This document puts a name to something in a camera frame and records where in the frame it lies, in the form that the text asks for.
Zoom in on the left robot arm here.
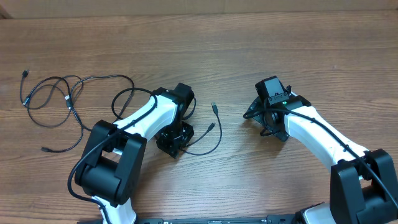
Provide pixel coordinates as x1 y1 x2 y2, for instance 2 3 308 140
67 83 194 223

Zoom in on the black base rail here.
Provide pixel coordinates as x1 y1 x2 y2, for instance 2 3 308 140
135 214 300 224

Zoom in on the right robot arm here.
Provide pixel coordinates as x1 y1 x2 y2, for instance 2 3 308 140
243 76 397 223

